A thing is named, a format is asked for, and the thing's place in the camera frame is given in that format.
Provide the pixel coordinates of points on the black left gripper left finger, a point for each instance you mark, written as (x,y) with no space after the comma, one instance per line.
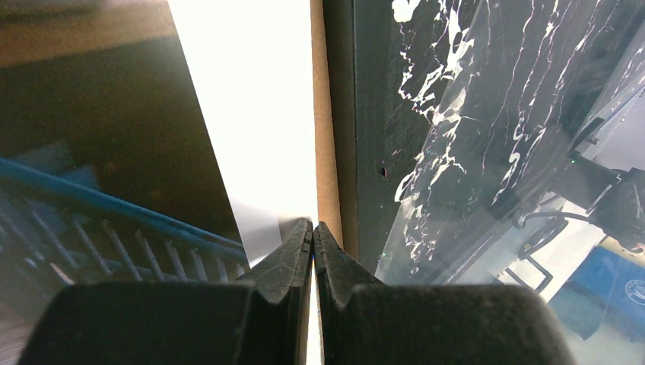
(260,318)

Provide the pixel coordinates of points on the clear acrylic sheet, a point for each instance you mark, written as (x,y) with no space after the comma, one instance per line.
(507,89)

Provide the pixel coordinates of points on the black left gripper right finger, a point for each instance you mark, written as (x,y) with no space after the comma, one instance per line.
(365,321)

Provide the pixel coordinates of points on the cat photo print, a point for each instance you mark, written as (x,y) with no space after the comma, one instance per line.
(107,170)

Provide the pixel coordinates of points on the black picture frame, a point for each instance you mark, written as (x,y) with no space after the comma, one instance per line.
(363,44)

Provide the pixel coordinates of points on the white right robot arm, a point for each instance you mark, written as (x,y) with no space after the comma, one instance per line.
(613,198)

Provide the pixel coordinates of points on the brown cardboard backing board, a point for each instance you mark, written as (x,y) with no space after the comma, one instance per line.
(329,210)

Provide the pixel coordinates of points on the white mat board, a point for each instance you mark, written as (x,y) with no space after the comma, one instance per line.
(252,69)

